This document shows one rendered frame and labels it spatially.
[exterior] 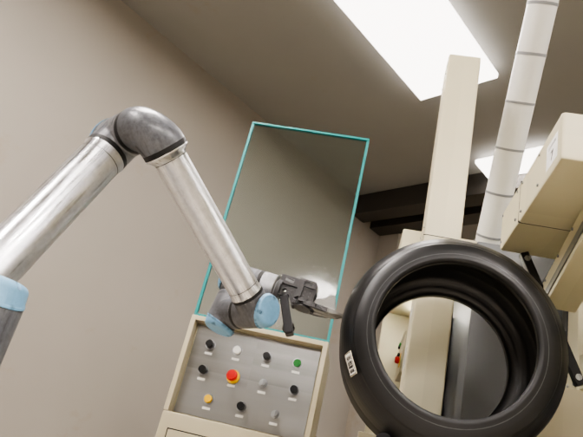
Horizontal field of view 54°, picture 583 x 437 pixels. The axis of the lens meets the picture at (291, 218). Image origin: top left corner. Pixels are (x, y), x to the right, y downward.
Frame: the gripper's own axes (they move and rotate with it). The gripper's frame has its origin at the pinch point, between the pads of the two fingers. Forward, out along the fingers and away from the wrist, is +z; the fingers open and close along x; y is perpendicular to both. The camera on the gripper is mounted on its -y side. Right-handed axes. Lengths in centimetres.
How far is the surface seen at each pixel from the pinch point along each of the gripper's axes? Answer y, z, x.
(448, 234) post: 49, 26, 29
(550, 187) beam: 48, 46, -19
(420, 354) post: 4.2, 26.5, 28.3
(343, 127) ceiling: 235, -68, 264
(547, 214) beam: 48, 50, -3
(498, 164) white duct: 103, 41, 60
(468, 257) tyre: 23.9, 29.5, -12.6
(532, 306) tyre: 15, 48, -13
